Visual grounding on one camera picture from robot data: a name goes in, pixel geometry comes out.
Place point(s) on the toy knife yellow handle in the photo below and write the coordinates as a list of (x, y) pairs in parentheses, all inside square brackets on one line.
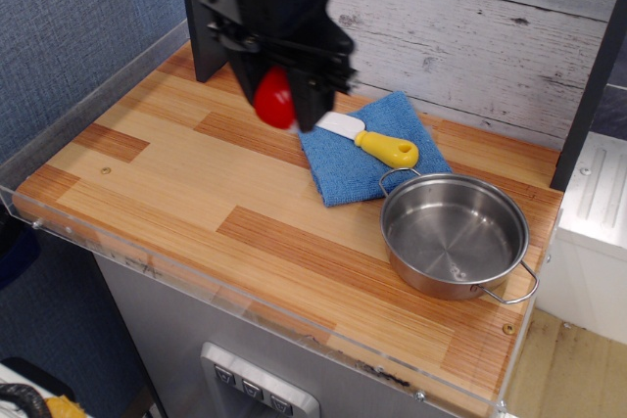
[(393, 151)]

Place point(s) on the blue folded cloth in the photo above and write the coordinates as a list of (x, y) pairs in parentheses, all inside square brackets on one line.
[(344, 174)]

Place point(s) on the red toy sushi piece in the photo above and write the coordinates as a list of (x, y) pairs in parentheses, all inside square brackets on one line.
[(273, 102)]

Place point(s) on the silver dispenser button panel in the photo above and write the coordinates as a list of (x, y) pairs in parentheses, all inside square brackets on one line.
[(256, 384)]

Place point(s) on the dark grey post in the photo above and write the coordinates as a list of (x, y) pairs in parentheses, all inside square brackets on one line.
[(602, 68), (208, 54)]

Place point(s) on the grey toy fridge cabinet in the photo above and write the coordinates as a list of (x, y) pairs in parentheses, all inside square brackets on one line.
[(356, 359)]

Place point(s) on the small stainless steel pot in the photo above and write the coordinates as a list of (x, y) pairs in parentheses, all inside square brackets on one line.
[(454, 237)]

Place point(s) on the dark grey right post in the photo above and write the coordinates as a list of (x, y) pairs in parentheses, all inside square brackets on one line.
[(602, 68)]

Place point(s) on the black and yellow bag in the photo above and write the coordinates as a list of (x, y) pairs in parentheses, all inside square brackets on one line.
[(29, 391)]

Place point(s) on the dark grey left post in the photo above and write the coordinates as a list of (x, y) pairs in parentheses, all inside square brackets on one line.
[(208, 54)]

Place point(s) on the white ribbed appliance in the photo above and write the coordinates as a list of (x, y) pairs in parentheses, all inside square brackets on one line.
[(583, 280)]

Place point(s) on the clear acrylic table guard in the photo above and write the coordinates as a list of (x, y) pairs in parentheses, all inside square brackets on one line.
[(157, 166)]

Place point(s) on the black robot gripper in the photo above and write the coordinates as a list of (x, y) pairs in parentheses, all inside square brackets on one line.
[(297, 35)]

